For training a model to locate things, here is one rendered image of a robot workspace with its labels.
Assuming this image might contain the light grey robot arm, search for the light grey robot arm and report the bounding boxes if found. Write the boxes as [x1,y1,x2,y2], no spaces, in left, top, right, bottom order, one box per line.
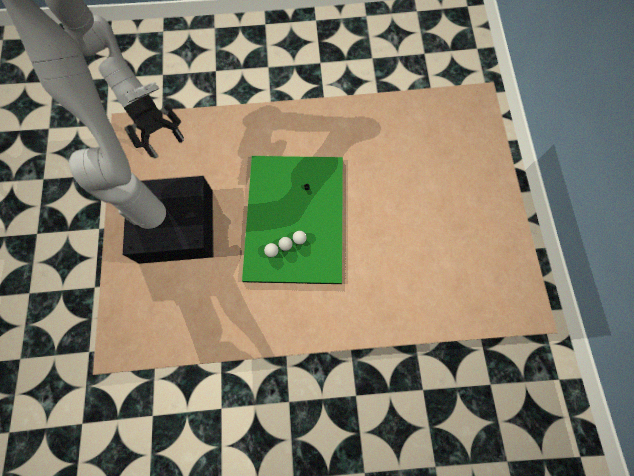
[2,0,166,229]

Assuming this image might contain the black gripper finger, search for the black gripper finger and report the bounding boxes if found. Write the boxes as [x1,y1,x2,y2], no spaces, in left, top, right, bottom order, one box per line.
[153,105,184,143]
[125,119,159,159]

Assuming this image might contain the green golf mat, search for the green golf mat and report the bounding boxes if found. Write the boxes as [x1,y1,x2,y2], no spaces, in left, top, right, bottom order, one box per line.
[242,156,343,284]

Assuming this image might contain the white golf ball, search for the white golf ball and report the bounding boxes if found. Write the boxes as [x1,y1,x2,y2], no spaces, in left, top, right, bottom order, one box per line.
[264,243,278,257]
[293,231,307,245]

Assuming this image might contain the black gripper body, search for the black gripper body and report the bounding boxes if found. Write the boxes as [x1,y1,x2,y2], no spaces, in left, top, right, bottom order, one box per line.
[124,95,163,134]

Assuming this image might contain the grey ball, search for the grey ball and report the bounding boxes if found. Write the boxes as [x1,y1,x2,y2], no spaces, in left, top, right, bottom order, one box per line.
[278,237,293,251]

